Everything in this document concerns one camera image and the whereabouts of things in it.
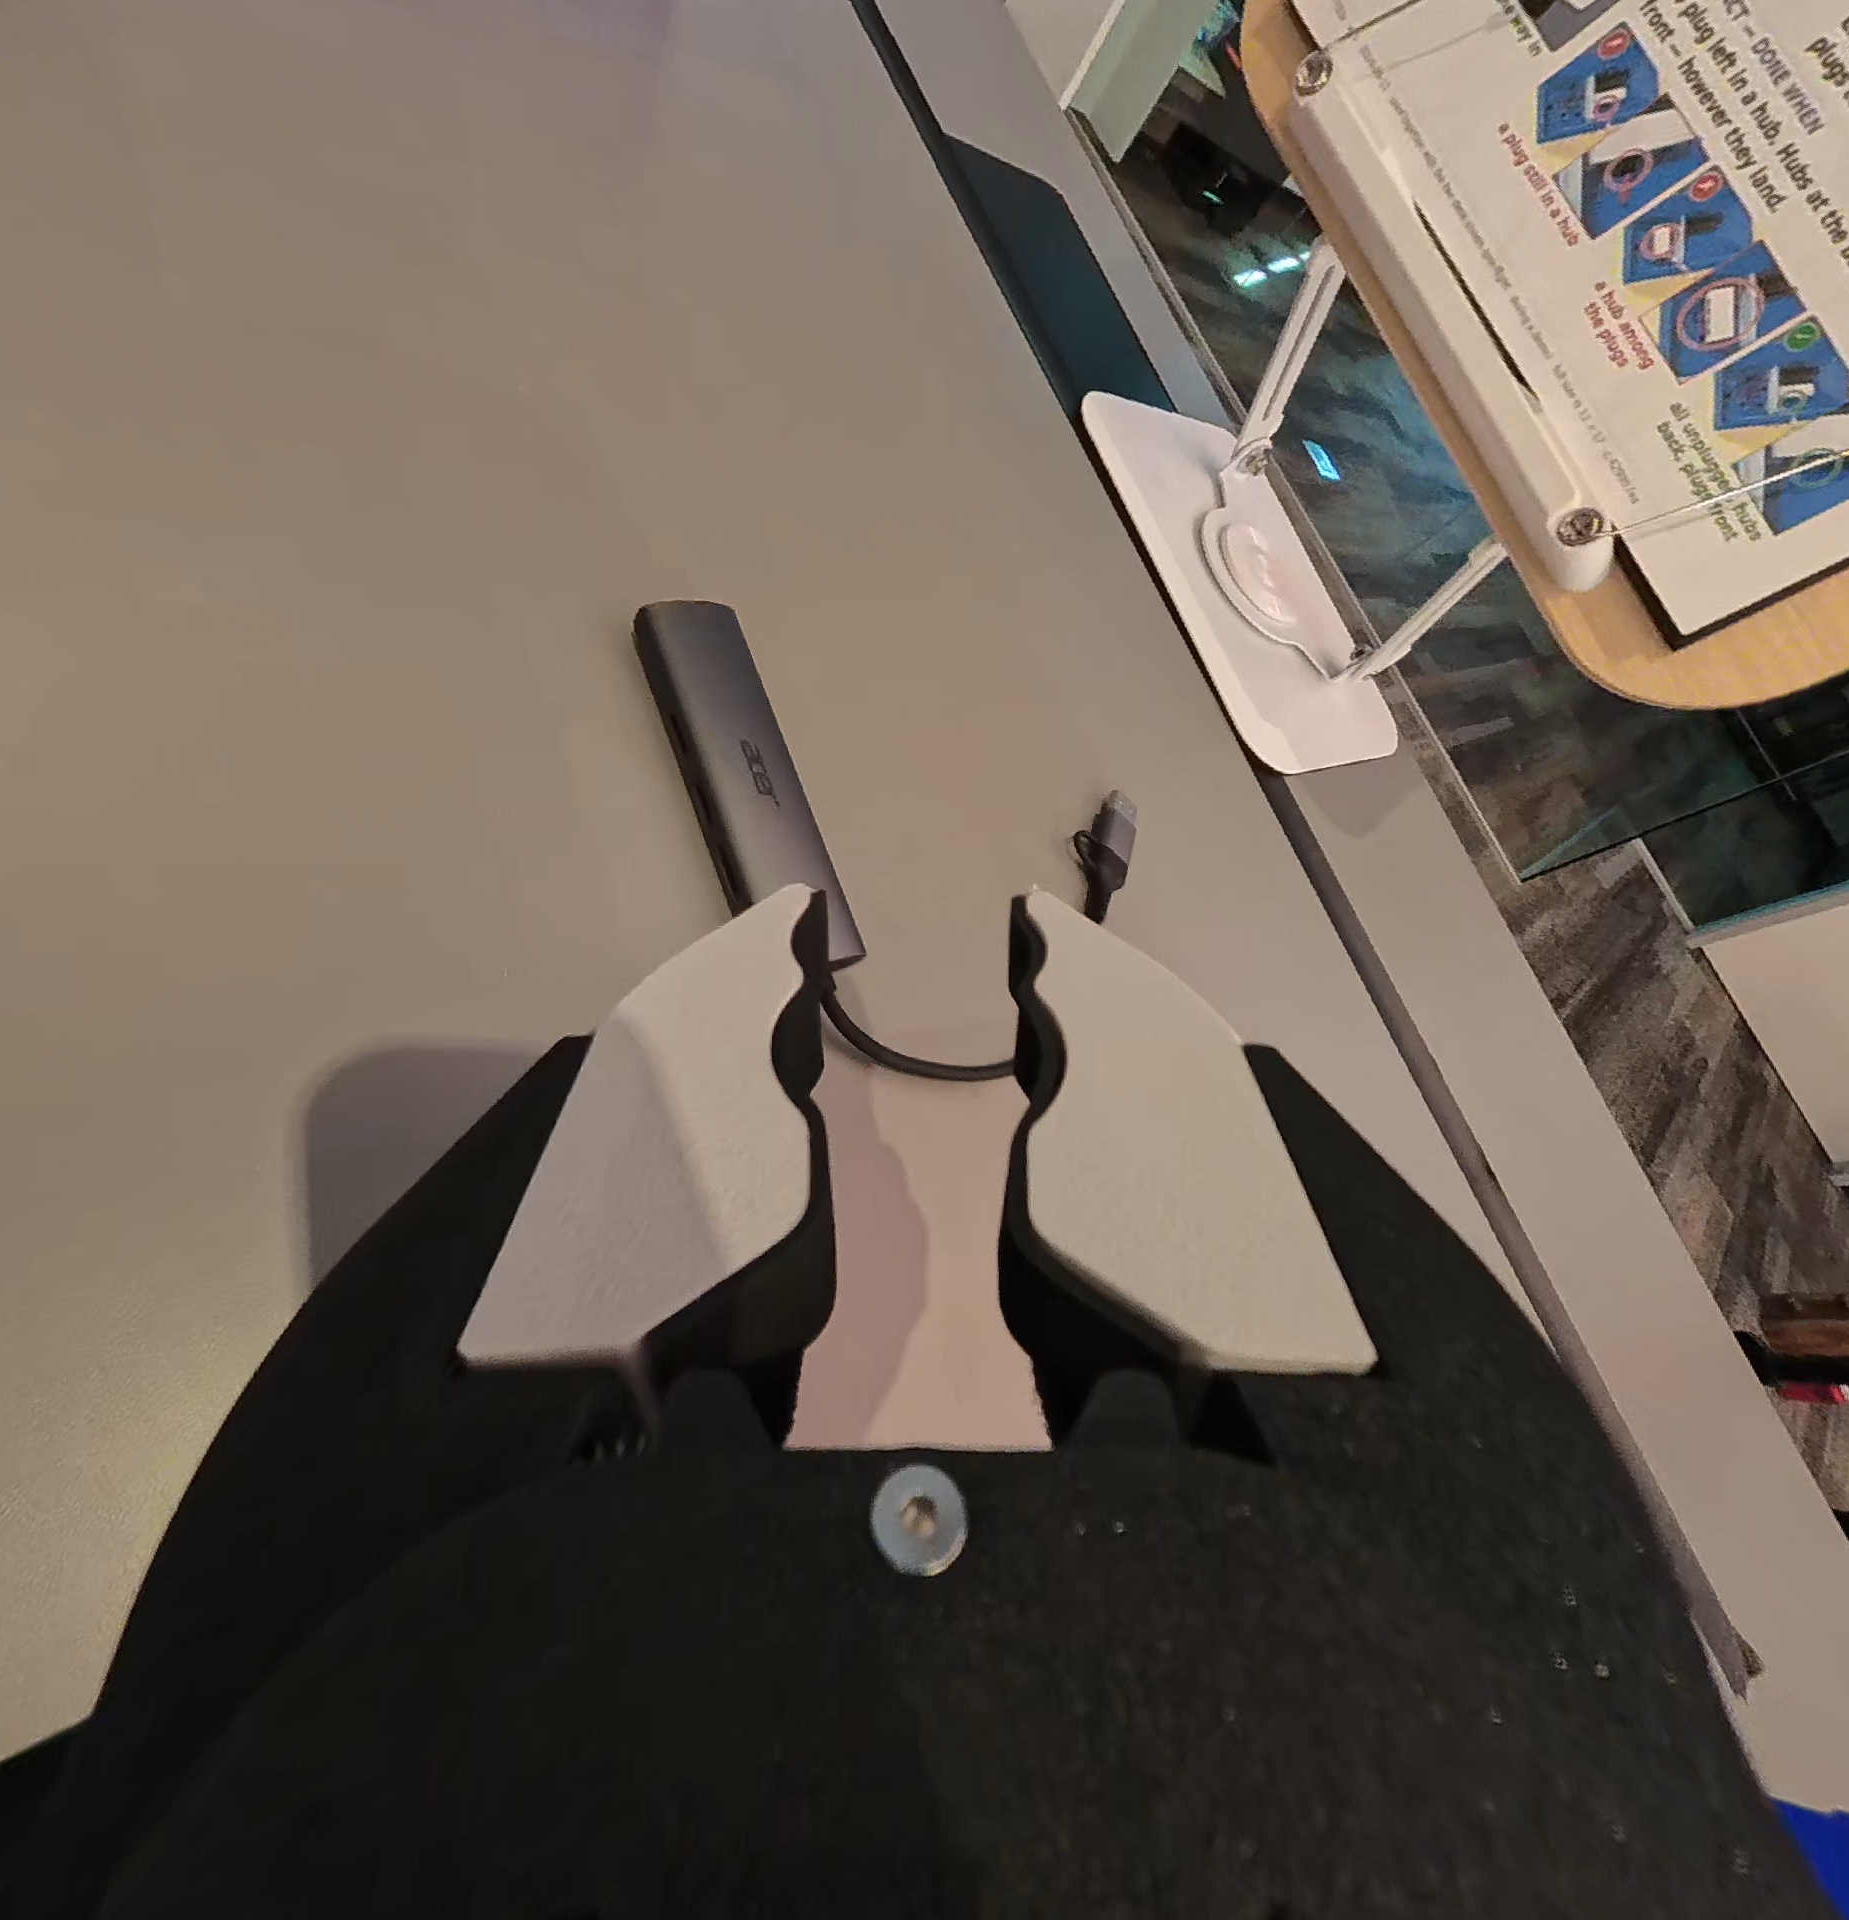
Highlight grey USB hub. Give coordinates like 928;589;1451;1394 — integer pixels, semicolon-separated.
631;599;1141;1082

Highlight grey desk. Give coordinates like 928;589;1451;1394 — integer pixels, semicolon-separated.
0;0;1765;1789

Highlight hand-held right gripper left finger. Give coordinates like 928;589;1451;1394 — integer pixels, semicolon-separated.
456;886;837;1375

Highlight instruction sheet on stand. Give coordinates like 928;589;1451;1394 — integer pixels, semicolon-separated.
1238;0;1849;707

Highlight printed instruction sheet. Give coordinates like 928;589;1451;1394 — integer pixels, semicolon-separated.
1292;0;1849;638

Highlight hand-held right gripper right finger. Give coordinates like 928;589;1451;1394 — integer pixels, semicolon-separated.
999;888;1382;1379

